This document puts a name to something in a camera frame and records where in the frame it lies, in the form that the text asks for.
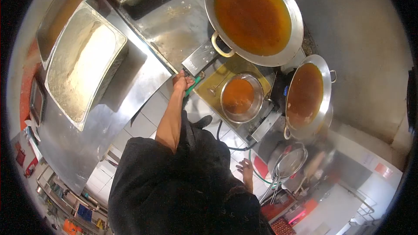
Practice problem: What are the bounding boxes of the green handled lever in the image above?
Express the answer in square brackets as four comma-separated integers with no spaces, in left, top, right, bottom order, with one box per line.
[184,72,205,98]

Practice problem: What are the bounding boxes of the large steel wok with oil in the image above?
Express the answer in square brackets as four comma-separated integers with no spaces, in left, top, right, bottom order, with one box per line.
[204,0,304,68]

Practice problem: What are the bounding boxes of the small steel wok with oil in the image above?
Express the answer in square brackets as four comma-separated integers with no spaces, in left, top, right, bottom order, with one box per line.
[283,54,337,140]

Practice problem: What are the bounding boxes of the tray of brown eggs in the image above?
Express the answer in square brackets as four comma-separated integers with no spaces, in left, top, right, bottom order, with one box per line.
[270,217,296,235]

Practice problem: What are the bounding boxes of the person's right hand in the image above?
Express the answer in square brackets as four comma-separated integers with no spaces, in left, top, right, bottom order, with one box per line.
[236,158,255,179]

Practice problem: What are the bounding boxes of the wire mesh skimmer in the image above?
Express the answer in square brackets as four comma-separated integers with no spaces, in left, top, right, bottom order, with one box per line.
[259,147,309,205]

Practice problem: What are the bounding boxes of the steel tray of flour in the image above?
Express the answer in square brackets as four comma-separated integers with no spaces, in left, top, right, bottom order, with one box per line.
[44,1,128,132]

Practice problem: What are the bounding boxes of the stainless steel work counter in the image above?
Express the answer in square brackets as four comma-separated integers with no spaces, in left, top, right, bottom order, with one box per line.
[35,0,219,196]

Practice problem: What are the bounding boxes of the cluttered wire shelf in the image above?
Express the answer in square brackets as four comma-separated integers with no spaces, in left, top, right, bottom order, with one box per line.
[35,165,110,235]

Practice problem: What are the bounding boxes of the green hose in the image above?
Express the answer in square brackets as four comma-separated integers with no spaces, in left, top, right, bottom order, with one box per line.
[249,149,273,185]

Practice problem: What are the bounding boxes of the black hose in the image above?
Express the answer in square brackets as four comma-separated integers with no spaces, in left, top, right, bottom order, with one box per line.
[216,120,258,152]

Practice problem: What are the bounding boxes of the steel pot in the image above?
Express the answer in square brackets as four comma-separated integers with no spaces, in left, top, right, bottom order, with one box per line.
[267,141,306,183]

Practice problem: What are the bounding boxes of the steel bowl with oil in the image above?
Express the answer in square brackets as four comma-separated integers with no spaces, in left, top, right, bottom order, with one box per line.
[220,73,265,124]

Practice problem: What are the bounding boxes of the person's body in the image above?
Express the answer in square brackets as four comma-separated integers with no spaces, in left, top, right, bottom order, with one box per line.
[108,136,276,235]

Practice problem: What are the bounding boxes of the yellow oily tray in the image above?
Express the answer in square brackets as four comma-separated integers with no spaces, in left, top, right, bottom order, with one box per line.
[195,55,272,120]

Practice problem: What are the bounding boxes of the person's left fingers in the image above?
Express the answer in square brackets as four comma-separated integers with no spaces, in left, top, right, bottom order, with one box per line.
[179,70,195,89]

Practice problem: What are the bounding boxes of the steel ladle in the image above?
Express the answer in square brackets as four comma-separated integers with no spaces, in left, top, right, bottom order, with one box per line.
[208,72,233,97]

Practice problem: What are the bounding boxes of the deep empty steel tray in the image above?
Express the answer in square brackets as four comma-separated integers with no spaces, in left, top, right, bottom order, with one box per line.
[35,0,93,70]

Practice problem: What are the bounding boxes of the wooden handle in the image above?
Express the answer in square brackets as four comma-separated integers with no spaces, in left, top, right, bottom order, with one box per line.
[293,151,327,194]

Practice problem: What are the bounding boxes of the person's legs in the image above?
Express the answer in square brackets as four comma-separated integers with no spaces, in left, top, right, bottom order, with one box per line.
[181,95,213,144]

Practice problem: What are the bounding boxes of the steel gas stove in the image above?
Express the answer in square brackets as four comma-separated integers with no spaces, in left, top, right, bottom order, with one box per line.
[181,39,309,146]

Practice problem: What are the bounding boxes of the person's right fingers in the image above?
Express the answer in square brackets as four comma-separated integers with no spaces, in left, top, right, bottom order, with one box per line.
[236,158,254,173]

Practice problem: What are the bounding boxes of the person's left hand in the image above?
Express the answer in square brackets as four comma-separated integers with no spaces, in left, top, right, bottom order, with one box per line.
[172,69,195,93]

